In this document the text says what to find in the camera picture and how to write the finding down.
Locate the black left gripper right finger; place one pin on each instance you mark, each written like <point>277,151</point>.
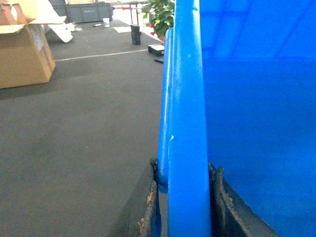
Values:
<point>230,214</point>

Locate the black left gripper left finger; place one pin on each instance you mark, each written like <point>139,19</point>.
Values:
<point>141,215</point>

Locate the blue plastic crate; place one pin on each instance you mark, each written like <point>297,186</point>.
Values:
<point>239,91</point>

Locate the brown cardboard box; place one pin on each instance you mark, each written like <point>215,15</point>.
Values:
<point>25,56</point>

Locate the black flat device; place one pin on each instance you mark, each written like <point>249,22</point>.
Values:
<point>156,49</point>

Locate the black upright block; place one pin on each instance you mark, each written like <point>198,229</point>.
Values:
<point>135,34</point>

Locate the beige paper sheet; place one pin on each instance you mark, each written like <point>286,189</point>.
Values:
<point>124,29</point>

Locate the white paper cup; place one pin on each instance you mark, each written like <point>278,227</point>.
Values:
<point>106,22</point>

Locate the white crumpled packaging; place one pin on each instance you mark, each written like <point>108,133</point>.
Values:
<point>62,31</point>

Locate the green potted plant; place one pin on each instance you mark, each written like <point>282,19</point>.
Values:
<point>160,15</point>

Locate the grey plastic crate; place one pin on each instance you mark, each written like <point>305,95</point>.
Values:
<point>83,11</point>

